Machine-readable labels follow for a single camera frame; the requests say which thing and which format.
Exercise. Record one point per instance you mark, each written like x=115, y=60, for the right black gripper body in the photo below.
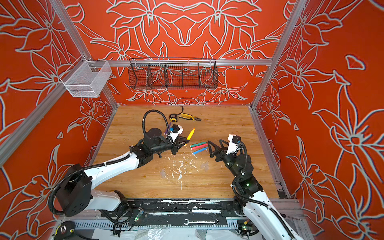
x=224, y=156

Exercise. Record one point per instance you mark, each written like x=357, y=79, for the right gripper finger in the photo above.
x=213, y=149
x=223, y=143

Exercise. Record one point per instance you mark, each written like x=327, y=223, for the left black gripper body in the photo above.
x=173, y=147

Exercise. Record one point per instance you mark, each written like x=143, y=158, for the orange marker pen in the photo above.
x=190, y=136

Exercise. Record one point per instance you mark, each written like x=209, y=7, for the clear pen cap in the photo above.
x=164, y=174
x=205, y=166

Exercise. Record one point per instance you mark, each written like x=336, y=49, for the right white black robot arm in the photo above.
x=252, y=200

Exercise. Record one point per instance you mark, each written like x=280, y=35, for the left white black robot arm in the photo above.
x=76, y=191

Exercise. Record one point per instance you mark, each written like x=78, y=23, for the green marker pen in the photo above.
x=198, y=144

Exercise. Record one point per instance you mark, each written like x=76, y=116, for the pink marker pen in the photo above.
x=199, y=147

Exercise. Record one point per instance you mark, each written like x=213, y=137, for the blue marker pen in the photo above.
x=199, y=151

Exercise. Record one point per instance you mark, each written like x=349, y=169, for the yellow black tape measure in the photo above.
x=173, y=117

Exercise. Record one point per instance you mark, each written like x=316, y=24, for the silver wrench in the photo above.
x=211, y=222

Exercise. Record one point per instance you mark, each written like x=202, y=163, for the black tape measure foreground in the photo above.
x=65, y=231

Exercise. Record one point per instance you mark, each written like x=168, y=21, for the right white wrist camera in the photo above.
x=234, y=144

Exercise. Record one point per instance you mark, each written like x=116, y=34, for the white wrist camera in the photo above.
x=234, y=144
x=173, y=132

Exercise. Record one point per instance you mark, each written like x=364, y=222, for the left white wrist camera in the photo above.
x=173, y=132

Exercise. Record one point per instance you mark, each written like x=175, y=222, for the black wire wall basket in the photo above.
x=173, y=74

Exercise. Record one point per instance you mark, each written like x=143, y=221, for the clear plastic wall bin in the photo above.
x=84, y=81

